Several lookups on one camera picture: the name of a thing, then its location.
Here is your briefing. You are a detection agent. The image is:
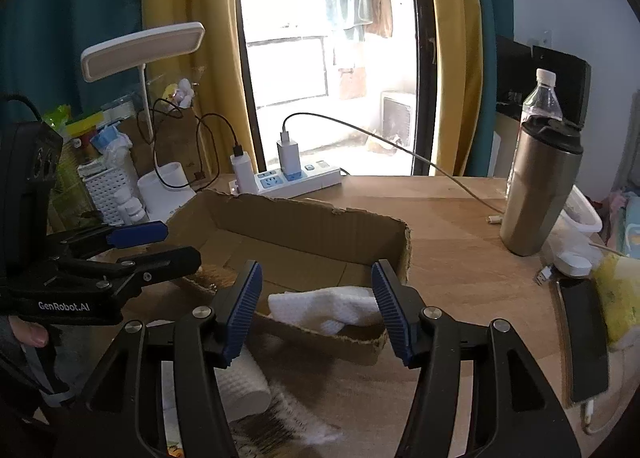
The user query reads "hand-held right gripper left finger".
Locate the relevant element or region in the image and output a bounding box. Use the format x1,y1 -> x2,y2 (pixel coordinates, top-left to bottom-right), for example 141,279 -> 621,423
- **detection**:
52,259 -> 264,458

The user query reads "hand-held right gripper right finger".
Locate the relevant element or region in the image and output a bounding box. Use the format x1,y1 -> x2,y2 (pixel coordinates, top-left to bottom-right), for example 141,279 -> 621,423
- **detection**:
371,259 -> 583,458

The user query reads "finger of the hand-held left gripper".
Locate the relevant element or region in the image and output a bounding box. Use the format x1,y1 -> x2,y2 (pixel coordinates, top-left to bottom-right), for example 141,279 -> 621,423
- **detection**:
50,245 -> 202,300
47,221 -> 169,259

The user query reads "white towel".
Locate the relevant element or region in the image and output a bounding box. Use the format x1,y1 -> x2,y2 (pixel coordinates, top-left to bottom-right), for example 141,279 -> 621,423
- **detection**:
268,287 -> 386,336

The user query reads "cardboard box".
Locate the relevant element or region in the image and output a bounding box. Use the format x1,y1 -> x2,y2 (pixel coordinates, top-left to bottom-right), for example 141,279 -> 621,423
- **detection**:
117,188 -> 413,366

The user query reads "person's left hand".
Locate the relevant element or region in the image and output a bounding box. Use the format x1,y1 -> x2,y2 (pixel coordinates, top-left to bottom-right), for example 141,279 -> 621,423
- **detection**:
9,317 -> 51,350

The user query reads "green mesh basket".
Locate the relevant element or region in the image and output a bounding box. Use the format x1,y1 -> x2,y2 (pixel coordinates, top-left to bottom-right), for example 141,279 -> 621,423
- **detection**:
47,158 -> 101,229

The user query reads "white perforated basket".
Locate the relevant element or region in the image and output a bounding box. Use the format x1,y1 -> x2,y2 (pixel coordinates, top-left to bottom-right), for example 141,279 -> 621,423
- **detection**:
82,161 -> 143,226

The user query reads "rolled white cloth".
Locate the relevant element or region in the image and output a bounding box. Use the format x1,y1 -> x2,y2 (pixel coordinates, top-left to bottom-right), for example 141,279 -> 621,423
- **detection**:
215,350 -> 273,421

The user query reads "green snack packet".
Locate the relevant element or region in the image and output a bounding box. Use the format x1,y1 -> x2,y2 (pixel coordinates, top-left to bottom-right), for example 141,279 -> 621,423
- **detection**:
42,106 -> 103,134

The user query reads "blue tissue packet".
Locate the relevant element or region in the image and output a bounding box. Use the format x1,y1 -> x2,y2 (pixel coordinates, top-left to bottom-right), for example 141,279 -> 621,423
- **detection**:
90,121 -> 133,161

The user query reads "brown white furry cloth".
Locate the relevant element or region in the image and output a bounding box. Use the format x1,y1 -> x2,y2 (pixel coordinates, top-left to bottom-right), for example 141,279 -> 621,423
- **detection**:
227,385 -> 346,458

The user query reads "white power strip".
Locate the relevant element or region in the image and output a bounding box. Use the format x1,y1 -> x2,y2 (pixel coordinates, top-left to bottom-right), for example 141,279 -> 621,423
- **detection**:
227,161 -> 343,199

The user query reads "small white doll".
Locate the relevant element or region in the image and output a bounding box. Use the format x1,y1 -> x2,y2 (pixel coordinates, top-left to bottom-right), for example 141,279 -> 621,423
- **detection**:
165,78 -> 196,109

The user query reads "white charger with blue base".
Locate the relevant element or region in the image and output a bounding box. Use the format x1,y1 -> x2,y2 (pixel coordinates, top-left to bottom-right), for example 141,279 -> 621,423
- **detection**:
277,131 -> 302,186

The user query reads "white desk lamp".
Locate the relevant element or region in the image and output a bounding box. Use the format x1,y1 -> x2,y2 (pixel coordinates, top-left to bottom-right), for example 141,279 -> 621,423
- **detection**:
81,22 -> 207,221

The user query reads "stainless steel tumbler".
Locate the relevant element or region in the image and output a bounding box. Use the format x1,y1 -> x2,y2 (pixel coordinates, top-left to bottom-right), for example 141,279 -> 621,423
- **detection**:
499,117 -> 585,257

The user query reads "white round charger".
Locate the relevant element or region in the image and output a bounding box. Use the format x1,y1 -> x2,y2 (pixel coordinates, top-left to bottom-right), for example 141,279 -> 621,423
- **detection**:
554,251 -> 606,279

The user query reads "black smartphone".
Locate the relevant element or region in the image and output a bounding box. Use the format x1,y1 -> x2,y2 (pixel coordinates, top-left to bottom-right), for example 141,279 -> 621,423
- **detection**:
555,275 -> 611,406

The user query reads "outdoor air conditioner unit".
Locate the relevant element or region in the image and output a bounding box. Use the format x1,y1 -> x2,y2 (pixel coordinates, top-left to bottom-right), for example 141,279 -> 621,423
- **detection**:
380,91 -> 417,149

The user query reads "white plastic container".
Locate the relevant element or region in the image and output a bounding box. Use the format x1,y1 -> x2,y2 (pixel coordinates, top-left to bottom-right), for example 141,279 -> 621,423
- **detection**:
542,185 -> 604,259

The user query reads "yellow cloth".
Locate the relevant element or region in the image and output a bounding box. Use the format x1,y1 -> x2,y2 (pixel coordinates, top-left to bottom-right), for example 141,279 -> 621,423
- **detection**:
592,253 -> 640,351

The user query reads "clear water bottle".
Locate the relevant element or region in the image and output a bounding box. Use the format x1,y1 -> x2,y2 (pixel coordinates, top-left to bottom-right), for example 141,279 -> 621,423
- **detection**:
506,68 -> 563,199

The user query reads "black monitor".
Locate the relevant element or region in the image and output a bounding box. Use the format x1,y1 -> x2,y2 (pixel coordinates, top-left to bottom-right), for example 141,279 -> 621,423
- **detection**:
495,36 -> 592,126

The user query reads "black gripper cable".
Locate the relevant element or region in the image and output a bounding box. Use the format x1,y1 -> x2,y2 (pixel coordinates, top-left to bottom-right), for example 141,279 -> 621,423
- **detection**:
0,94 -> 47,125

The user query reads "black charging cable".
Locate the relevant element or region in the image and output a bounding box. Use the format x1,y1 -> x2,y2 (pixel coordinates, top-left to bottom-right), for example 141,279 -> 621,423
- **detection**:
150,97 -> 246,191

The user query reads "white charging cable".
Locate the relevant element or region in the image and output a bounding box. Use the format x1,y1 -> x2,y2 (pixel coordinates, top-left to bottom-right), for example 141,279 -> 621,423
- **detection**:
281,112 -> 506,225

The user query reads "white phone cable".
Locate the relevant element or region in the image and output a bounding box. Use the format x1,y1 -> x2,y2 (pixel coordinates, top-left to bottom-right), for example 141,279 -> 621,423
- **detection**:
580,400 -> 621,436

